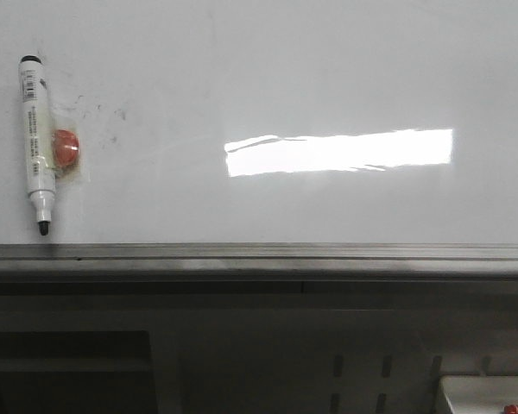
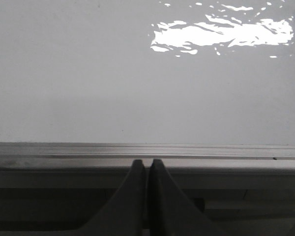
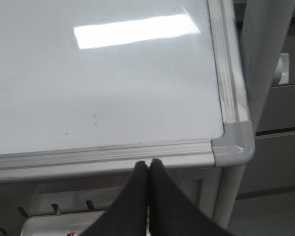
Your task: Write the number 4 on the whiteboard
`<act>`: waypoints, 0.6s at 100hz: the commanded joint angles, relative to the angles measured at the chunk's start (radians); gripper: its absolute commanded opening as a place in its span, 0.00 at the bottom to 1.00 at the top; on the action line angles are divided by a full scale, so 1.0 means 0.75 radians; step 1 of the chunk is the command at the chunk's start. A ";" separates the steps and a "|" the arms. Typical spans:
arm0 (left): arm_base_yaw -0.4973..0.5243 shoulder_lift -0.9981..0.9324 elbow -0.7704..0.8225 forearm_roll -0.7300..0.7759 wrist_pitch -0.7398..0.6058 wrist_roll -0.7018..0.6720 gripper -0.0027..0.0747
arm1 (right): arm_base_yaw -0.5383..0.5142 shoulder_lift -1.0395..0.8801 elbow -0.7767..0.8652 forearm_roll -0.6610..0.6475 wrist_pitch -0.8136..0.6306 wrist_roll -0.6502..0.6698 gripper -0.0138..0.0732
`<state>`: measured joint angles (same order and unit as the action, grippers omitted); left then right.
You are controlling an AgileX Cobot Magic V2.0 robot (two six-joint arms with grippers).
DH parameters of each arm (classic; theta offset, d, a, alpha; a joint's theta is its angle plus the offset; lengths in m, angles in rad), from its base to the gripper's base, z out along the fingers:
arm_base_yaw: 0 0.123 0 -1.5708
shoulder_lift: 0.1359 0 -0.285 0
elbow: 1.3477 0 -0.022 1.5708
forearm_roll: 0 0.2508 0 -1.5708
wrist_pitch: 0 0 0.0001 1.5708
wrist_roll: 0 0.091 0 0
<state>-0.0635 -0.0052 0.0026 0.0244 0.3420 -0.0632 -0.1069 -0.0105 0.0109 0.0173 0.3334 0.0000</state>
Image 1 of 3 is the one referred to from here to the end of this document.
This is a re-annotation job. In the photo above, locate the white whiteboard with aluminium frame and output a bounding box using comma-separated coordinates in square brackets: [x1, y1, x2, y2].
[0, 1, 518, 279]

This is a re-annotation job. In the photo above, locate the white black whiteboard marker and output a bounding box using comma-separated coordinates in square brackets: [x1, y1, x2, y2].
[18, 55, 56, 236]

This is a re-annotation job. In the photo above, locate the red round magnet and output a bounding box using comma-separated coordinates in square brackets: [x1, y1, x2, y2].
[53, 129, 79, 168]

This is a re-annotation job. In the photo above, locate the white marker tray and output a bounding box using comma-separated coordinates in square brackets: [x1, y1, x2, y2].
[434, 376, 518, 413]

